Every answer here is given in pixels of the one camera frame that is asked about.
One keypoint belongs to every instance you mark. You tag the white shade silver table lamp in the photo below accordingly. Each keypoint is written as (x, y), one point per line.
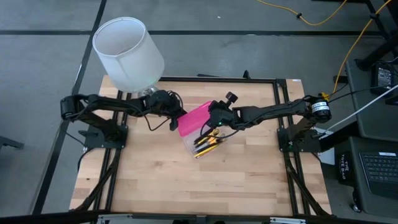
(127, 53)

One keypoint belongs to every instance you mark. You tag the dark grey side desk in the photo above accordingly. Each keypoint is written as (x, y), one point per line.
(363, 124)

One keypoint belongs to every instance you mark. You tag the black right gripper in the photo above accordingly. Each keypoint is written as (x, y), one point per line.
(222, 115)

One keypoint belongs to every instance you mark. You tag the black crossbar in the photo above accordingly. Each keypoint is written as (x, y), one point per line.
(46, 217)

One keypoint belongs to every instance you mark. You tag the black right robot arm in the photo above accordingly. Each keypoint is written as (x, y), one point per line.
(273, 112)

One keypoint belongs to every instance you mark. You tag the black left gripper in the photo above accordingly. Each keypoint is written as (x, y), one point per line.
(164, 104)

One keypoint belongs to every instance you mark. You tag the black tote bag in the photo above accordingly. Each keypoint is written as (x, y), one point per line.
(345, 168)

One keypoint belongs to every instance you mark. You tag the clear supply box pink lid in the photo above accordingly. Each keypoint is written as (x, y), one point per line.
(194, 119)

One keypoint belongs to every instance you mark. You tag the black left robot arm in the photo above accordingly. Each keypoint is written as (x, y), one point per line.
(109, 104)

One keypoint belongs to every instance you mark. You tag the dark grey floor bar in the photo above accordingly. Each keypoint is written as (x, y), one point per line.
(11, 142)

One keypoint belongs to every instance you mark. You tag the black laptop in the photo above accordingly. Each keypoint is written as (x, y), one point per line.
(379, 168)

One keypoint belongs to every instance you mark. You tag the black aluminium table frame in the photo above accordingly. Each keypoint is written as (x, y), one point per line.
(217, 79)

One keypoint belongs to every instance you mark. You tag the white paper sheet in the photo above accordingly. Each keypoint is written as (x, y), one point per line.
(328, 157)

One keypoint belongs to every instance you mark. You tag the black power adapter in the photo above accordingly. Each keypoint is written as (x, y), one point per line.
(384, 77)

